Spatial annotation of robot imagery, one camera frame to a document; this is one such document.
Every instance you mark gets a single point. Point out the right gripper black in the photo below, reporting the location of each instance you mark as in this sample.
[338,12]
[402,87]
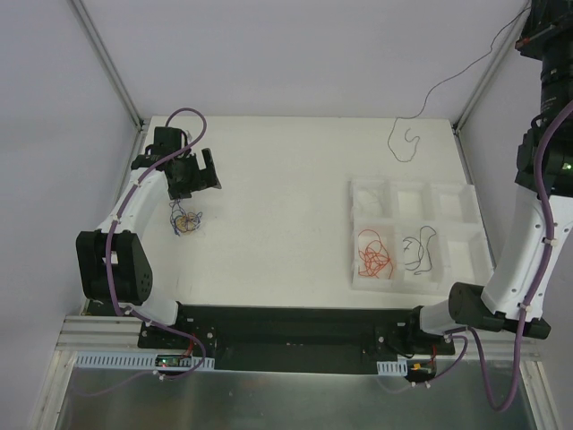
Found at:
[548,31]

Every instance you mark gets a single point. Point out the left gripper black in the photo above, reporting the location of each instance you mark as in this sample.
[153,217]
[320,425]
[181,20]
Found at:
[197,169]

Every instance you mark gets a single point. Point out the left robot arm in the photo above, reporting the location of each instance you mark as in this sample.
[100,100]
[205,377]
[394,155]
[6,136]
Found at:
[113,265]

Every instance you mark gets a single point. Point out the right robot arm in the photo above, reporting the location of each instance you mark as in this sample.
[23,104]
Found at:
[512,300]

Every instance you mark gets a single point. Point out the white compartment tray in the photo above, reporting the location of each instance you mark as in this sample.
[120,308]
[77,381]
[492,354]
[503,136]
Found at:
[415,237]

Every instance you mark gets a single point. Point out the right aluminium frame post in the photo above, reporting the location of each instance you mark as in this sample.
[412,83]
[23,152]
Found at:
[502,43]

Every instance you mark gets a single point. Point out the aluminium frame post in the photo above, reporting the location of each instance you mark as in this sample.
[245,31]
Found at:
[502,43]
[88,26]

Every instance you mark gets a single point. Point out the left aluminium frame post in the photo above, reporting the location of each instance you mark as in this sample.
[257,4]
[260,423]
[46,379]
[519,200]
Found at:
[88,26]

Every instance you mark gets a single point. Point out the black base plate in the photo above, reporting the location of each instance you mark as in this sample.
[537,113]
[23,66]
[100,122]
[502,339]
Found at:
[296,340]

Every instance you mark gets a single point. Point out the left white cable duct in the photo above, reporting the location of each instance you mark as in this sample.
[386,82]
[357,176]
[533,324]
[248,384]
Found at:
[142,361]

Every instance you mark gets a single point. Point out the white cable duct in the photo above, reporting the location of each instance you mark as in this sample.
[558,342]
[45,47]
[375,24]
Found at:
[396,368]
[142,361]

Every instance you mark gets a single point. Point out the right white cable duct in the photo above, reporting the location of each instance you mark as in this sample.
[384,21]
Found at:
[396,368]

